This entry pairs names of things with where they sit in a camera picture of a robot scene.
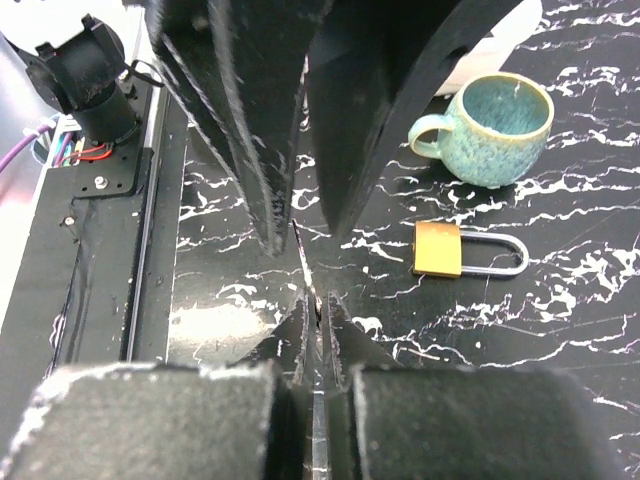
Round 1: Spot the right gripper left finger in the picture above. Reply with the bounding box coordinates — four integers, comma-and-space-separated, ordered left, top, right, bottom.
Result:
0, 289, 311, 480

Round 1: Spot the cream plastic tray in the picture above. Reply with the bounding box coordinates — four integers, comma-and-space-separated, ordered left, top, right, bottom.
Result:
435, 0, 543, 97

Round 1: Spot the green ceramic mug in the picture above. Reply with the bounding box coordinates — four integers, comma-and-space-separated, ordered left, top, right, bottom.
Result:
408, 72, 555, 189

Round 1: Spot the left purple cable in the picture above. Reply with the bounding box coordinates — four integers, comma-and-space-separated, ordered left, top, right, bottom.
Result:
0, 124, 54, 174

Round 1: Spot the brass padlock silver shackle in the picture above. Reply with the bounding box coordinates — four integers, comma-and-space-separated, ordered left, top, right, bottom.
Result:
412, 221, 530, 278

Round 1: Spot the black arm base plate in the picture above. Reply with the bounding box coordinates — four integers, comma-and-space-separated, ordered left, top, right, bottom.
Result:
1, 89, 187, 432

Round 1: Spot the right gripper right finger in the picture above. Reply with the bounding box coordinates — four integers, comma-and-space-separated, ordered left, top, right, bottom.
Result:
322, 289, 624, 480

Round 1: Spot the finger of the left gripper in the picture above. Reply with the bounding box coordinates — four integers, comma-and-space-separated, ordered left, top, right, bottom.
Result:
147, 1, 308, 256
306, 0, 517, 238

